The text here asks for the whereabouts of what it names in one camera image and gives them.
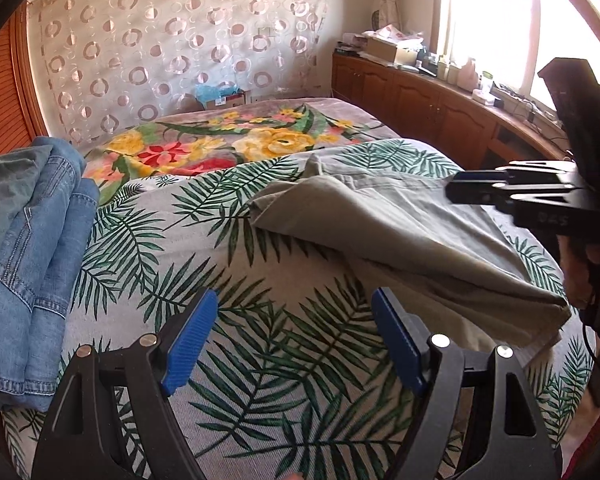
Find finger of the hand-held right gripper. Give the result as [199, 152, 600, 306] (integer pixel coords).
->
[452, 161, 579, 187]
[444, 182, 582, 209]

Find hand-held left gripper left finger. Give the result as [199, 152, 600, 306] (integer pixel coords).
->
[30, 287, 219, 480]

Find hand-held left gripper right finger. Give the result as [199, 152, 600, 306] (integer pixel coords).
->
[371, 287, 564, 480]

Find khaki pants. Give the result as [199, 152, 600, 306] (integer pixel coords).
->
[247, 152, 573, 361]

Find person's right hand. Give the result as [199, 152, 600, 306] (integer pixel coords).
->
[562, 240, 600, 311]

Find leaf print bedsheet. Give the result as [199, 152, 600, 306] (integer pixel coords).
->
[0, 137, 597, 480]

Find wooden cabinet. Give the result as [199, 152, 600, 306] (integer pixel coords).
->
[331, 52, 577, 171]

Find window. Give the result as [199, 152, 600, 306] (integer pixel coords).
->
[430, 0, 600, 113]

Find cardboard box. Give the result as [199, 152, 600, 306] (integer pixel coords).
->
[364, 32, 424, 67]

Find blue denim jeans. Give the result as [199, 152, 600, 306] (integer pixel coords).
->
[0, 135, 101, 413]

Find floral blanket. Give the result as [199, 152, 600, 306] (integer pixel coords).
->
[82, 97, 403, 193]

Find grey-green garment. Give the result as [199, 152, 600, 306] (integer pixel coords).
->
[0, 152, 55, 281]

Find box with blue cloth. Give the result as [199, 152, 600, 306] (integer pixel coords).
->
[195, 82, 253, 111]

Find wooden slatted wardrobe door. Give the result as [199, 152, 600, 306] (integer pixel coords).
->
[0, 10, 56, 157]

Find circle pattern curtain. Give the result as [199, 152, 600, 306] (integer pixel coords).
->
[27, 0, 331, 147]

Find black cable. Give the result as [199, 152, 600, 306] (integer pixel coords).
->
[579, 307, 600, 391]

